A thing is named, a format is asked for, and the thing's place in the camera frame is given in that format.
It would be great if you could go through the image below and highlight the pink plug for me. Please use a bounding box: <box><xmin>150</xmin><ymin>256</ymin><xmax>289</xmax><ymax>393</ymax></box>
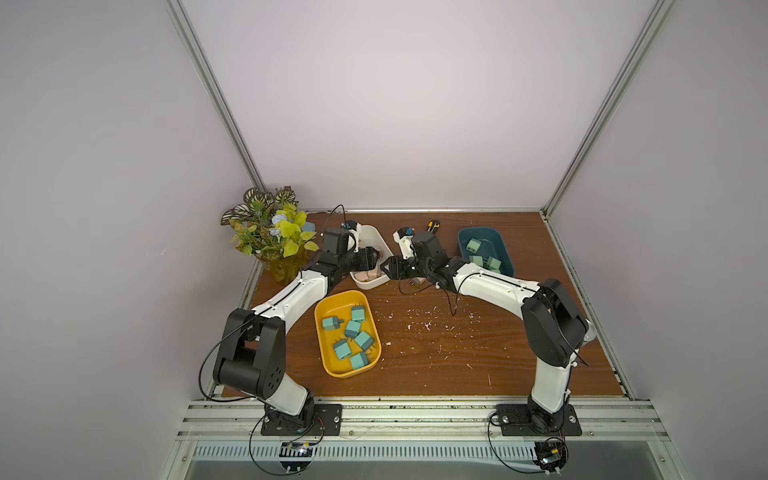
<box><xmin>355</xmin><ymin>269</ymin><xmax>382</xmax><ymax>282</ymax></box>

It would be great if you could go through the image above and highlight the light teal plug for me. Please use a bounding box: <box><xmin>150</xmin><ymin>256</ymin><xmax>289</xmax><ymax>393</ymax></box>
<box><xmin>321</xmin><ymin>316</ymin><xmax>343</xmax><ymax>331</ymax></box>

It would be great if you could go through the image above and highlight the teal plug bottom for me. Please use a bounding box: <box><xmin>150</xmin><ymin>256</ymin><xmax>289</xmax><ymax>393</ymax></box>
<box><xmin>354</xmin><ymin>331</ymin><xmax>375</xmax><ymax>352</ymax></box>

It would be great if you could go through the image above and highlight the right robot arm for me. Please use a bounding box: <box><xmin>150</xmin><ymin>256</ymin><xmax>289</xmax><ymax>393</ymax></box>
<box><xmin>382</xmin><ymin>227</ymin><xmax>596</xmax><ymax>432</ymax></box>

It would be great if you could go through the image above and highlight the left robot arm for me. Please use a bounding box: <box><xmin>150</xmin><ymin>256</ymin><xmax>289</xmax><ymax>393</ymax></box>
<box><xmin>209</xmin><ymin>228</ymin><xmax>381</xmax><ymax>423</ymax></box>

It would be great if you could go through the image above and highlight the white storage box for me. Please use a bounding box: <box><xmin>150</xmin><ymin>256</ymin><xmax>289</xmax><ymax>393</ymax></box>
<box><xmin>352</xmin><ymin>224</ymin><xmax>392</xmax><ymax>290</ymax></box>

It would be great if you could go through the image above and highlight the yellow storage box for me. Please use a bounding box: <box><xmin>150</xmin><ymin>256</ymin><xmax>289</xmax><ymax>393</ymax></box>
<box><xmin>314</xmin><ymin>290</ymin><xmax>382</xmax><ymax>379</ymax></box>

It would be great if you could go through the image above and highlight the teal storage box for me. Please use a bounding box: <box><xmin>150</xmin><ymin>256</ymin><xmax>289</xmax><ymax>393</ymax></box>
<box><xmin>457</xmin><ymin>227</ymin><xmax>516</xmax><ymax>277</ymax></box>

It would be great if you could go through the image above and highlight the potted green plant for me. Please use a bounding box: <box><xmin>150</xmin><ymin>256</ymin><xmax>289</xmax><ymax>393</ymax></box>
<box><xmin>220</xmin><ymin>186</ymin><xmax>319</xmax><ymax>285</ymax></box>

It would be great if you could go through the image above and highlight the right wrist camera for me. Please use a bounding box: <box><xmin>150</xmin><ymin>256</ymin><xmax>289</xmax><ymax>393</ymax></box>
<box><xmin>393</xmin><ymin>227</ymin><xmax>414</xmax><ymax>259</ymax></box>

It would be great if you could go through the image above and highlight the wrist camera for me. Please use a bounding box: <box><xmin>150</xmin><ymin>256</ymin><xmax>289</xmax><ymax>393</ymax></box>
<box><xmin>393</xmin><ymin>227</ymin><xmax>414</xmax><ymax>259</ymax></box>
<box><xmin>342</xmin><ymin>219</ymin><xmax>359</xmax><ymax>252</ymax></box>

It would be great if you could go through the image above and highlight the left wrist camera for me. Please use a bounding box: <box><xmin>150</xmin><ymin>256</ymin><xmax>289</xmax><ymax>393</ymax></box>
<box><xmin>342</xmin><ymin>219</ymin><xmax>359</xmax><ymax>252</ymax></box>

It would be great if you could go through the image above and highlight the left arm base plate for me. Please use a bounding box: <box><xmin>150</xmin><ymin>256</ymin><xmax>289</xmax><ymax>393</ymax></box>
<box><xmin>260</xmin><ymin>403</ymin><xmax>343</xmax><ymax>437</ymax></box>

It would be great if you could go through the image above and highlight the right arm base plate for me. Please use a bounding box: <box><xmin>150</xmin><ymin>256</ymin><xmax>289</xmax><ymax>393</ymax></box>
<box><xmin>491</xmin><ymin>403</ymin><xmax>583</xmax><ymax>437</ymax></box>

